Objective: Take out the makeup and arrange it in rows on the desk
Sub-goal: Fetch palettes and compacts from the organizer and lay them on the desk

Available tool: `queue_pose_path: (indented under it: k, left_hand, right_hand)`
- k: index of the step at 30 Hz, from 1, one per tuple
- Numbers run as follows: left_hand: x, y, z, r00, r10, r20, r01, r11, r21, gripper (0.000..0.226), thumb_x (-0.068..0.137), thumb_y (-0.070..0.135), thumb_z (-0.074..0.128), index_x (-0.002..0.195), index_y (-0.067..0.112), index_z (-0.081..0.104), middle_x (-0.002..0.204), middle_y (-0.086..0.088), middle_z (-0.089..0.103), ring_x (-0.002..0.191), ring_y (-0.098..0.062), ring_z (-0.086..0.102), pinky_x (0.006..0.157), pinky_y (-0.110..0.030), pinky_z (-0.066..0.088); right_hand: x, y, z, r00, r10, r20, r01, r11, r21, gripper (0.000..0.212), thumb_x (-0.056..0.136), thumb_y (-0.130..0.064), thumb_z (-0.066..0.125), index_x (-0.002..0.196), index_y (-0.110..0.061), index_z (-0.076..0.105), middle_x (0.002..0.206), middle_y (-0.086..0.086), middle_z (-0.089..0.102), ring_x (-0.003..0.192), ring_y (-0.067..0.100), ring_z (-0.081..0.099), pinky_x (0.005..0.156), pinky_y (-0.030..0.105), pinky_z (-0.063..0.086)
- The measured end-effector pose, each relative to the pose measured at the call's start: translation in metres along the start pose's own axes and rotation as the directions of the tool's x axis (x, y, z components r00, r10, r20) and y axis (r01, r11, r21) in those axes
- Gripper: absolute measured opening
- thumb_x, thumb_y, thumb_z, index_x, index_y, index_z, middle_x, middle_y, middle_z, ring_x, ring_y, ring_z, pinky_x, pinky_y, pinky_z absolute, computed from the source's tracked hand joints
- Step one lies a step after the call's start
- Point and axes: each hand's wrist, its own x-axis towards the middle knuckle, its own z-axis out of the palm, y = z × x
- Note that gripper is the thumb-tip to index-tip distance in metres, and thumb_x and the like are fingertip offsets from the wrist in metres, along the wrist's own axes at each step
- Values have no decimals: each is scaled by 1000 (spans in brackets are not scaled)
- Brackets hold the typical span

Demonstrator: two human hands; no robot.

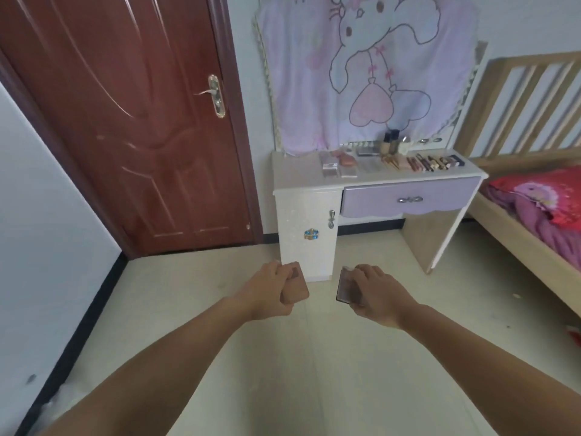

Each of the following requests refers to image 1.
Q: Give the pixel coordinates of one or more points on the person's left hand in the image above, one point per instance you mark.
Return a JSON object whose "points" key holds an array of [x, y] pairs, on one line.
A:
{"points": [[263, 295]]}

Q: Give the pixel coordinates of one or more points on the person's right hand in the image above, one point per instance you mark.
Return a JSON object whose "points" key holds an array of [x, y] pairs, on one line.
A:
{"points": [[386, 299]]}

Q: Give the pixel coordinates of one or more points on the beige palette with lid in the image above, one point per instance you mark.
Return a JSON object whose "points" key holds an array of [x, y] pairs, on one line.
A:
{"points": [[297, 290]]}

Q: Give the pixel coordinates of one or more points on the nine-pan brown eyeshadow palette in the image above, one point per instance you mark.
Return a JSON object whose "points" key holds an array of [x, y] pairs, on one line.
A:
{"points": [[346, 286]]}

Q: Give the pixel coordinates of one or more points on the peach lip gloss tube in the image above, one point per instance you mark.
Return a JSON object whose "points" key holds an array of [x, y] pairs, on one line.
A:
{"points": [[415, 163]]}

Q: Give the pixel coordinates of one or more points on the white round bottle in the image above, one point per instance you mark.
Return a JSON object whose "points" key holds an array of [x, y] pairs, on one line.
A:
{"points": [[405, 144]]}

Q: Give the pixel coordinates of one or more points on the dark square foundation bottle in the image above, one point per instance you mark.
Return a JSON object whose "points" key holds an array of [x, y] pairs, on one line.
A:
{"points": [[394, 140]]}

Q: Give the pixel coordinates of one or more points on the person's right forearm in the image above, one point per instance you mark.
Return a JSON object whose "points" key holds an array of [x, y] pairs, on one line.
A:
{"points": [[490, 372]]}

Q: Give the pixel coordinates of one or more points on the person's left forearm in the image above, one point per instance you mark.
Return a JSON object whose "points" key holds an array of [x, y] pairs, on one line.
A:
{"points": [[150, 372]]}

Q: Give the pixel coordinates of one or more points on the blue flower cabinet knob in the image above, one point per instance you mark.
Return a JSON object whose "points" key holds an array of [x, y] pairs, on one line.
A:
{"points": [[311, 234]]}

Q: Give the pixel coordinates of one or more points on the white table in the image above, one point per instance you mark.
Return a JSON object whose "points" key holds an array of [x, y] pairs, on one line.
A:
{"points": [[299, 172]]}

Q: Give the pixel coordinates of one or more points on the magenta bed sheet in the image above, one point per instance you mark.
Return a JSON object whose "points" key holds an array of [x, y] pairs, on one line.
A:
{"points": [[535, 222]]}

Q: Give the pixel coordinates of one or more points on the lilac heart print cloth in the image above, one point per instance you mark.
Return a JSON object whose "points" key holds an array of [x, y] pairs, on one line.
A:
{"points": [[295, 86]]}

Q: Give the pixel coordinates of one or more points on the brown wooden door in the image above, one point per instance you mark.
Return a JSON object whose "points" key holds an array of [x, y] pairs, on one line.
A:
{"points": [[113, 131]]}

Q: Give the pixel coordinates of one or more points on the light wooden bed frame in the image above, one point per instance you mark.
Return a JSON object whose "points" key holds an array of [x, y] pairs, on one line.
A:
{"points": [[513, 222]]}

